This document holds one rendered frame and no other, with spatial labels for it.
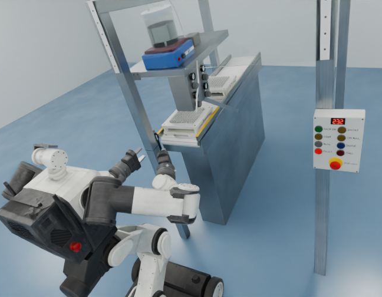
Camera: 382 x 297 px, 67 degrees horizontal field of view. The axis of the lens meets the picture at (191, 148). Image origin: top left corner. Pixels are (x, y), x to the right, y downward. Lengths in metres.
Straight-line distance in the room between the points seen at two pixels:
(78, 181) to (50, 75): 5.52
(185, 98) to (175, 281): 1.10
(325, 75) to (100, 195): 0.89
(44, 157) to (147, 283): 0.94
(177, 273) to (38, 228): 1.11
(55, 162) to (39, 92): 5.40
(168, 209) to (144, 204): 0.08
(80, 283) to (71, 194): 0.40
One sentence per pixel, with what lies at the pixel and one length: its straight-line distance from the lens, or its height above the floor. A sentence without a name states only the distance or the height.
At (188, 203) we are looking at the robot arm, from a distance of 1.00.
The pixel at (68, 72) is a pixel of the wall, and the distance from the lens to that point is 6.67.
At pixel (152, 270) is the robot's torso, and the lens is 1.69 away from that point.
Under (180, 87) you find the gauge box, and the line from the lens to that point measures 1.48.
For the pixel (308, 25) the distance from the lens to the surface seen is 1.13.
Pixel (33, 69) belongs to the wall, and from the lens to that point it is 6.38.
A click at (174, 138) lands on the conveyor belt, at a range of 1.75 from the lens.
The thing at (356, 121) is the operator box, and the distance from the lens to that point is 1.20.
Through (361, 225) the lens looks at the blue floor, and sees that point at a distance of 2.34.
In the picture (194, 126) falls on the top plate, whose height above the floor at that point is 0.96.
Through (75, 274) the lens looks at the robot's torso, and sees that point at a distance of 1.30.
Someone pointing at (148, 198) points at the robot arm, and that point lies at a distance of 0.95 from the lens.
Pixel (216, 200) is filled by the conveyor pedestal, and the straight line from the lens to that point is 2.13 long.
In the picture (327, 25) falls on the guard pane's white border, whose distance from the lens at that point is 1.12.
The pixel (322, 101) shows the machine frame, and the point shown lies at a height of 1.19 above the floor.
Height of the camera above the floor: 1.77
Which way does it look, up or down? 33 degrees down
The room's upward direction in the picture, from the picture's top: 16 degrees counter-clockwise
